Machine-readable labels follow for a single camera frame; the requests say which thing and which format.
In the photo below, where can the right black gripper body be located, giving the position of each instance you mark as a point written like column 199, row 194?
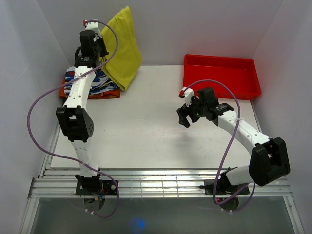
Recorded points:
column 197, row 109

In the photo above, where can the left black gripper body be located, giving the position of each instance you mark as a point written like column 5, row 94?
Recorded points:
column 100, row 50

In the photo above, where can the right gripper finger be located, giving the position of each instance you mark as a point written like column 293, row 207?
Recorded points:
column 183, row 121
column 183, row 110

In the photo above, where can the yellow-green trousers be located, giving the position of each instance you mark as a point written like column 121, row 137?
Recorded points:
column 121, row 43

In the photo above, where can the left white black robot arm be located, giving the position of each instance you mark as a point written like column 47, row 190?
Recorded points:
column 75, row 122

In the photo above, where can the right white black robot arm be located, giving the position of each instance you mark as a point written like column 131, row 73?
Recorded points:
column 269, row 157

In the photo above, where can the folded multicolour patterned trousers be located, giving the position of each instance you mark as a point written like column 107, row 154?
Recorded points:
column 102, row 86

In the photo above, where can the red plastic tray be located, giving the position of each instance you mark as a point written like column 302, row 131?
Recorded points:
column 238, row 74

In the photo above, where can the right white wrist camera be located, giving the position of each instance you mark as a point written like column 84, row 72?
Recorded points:
column 186, row 94

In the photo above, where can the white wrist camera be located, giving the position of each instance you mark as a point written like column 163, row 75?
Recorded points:
column 93, row 25
column 186, row 94

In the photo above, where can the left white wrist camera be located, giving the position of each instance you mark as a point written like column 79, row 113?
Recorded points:
column 93, row 25

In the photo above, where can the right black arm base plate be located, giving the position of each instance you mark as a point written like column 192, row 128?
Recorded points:
column 209, row 189

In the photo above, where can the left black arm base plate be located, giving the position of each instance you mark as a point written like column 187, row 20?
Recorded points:
column 103, row 187

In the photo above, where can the aluminium rail frame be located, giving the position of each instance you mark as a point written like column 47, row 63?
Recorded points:
column 56, row 180

